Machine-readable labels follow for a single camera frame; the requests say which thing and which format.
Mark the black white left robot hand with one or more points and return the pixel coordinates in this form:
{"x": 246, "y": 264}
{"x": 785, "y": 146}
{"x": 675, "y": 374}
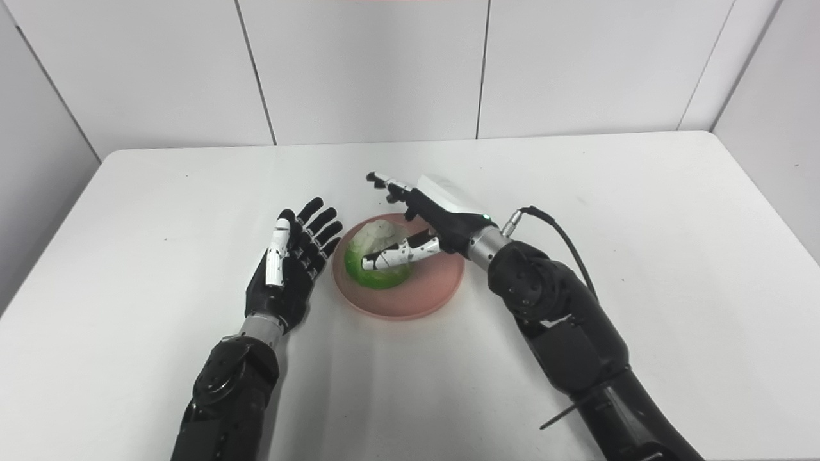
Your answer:
{"x": 288, "y": 288}

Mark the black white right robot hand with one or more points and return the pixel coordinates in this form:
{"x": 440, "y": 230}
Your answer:
{"x": 455, "y": 224}

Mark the pink round plate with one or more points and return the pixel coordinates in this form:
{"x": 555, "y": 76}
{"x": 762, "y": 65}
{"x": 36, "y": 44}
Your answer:
{"x": 423, "y": 291}

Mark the green white cabbage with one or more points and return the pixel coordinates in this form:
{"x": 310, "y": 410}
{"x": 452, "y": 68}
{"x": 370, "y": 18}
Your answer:
{"x": 375, "y": 240}

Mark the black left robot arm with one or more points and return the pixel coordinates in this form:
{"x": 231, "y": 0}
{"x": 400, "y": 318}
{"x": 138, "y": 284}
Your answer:
{"x": 224, "y": 397}

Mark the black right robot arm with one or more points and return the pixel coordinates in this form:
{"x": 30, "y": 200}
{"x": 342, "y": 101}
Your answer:
{"x": 576, "y": 346}

